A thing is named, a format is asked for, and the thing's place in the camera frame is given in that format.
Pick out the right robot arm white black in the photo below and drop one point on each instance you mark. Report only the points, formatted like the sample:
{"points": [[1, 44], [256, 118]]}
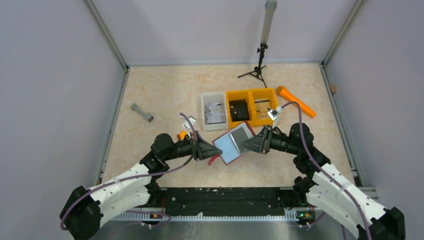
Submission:
{"points": [[326, 188]]}

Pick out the yellow bin with black part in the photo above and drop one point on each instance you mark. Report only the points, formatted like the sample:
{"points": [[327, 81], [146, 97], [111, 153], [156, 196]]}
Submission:
{"points": [[237, 95]]}

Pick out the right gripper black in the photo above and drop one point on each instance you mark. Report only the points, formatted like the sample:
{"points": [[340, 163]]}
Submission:
{"points": [[260, 143]]}

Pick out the black part in bin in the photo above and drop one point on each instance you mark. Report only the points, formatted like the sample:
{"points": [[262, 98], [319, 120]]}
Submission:
{"points": [[239, 110]]}

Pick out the yellow bin with clear bag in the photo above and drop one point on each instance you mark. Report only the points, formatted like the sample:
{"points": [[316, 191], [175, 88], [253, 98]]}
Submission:
{"points": [[263, 99]]}

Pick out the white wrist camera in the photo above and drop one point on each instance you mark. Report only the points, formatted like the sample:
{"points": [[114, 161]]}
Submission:
{"points": [[274, 114], [188, 124]]}

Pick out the small packets in clear bin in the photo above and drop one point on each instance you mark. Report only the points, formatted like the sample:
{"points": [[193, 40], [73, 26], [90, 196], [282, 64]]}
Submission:
{"points": [[214, 113]]}

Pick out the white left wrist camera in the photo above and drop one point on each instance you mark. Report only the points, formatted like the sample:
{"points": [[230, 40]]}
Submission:
{"points": [[188, 124]]}

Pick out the small tan wall knob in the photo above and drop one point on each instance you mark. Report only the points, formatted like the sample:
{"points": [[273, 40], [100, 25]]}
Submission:
{"points": [[332, 88]]}

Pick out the black tripod with grey pole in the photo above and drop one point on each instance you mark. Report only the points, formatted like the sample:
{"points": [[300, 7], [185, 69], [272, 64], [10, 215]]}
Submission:
{"points": [[270, 7]]}

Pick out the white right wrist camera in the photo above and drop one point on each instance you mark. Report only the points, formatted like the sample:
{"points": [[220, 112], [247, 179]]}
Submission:
{"points": [[274, 114]]}

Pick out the clear plastic bin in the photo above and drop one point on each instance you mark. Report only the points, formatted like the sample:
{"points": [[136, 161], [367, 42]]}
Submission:
{"points": [[210, 97]]}

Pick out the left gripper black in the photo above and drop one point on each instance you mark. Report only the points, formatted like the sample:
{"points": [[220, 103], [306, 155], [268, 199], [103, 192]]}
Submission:
{"points": [[204, 150]]}

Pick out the orange toy microphone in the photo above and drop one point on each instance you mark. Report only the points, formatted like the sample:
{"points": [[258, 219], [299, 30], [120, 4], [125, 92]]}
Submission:
{"points": [[286, 94]]}

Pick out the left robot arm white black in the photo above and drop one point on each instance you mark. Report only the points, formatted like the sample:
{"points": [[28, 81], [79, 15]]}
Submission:
{"points": [[88, 209]]}

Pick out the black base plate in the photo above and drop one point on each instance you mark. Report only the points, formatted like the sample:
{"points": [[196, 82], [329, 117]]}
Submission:
{"points": [[231, 202]]}

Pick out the red leather card holder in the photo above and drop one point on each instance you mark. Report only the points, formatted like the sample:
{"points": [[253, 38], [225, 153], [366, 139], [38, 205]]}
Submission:
{"points": [[230, 143]]}

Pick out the grey dumbbell shaped part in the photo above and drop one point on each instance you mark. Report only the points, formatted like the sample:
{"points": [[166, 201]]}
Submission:
{"points": [[147, 116]]}

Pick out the yellow toy brick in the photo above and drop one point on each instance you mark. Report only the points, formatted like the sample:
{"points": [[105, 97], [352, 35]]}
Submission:
{"points": [[182, 135]]}

